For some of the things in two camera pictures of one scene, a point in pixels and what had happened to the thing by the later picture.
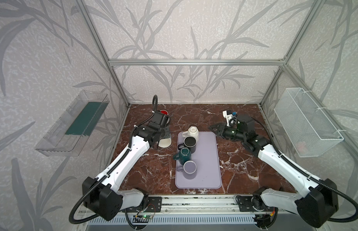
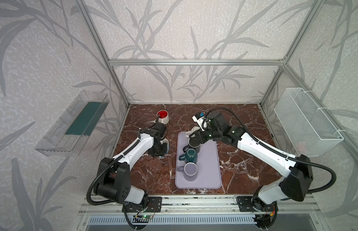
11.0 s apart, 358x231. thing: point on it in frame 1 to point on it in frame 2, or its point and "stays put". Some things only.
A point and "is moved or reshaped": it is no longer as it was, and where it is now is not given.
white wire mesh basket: (309, 131) stays put
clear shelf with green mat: (70, 134) stays put
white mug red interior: (164, 112) is moved or reshaped
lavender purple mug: (189, 167) stays put
